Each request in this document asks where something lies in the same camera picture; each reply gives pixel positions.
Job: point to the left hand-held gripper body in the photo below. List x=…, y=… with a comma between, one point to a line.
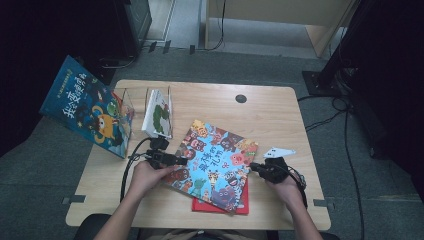
x=156, y=156

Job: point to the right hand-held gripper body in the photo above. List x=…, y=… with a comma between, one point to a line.
x=276, y=170

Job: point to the clear acrylic book rack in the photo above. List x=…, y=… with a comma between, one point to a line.
x=137, y=126

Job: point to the light blue animals picture book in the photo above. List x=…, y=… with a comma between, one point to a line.
x=213, y=160

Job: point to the white caterpillar picture book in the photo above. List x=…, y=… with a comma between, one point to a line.
x=159, y=115

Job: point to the red picture book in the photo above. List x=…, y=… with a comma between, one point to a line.
x=206, y=207

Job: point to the dark blue monster picture book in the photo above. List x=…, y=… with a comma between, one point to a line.
x=83, y=110

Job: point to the person's left hand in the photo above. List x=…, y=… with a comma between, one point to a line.
x=146, y=180

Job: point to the person's right hand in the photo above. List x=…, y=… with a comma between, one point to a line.
x=288, y=193

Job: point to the grey tape strip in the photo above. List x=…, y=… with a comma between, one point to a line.
x=322, y=203
x=73, y=199

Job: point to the black round table grommet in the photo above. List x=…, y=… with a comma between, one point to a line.
x=240, y=98

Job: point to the black stand base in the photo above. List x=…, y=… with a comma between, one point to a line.
x=106, y=75

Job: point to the black metal stand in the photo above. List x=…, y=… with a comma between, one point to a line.
x=320, y=83

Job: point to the black chair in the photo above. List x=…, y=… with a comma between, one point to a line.
x=86, y=226

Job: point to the black equipment cabinet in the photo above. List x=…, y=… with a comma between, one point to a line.
x=133, y=26

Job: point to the dark curtain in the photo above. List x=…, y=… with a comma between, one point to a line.
x=26, y=50
x=393, y=83

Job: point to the beige wooden cabinet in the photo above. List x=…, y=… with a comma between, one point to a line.
x=283, y=10

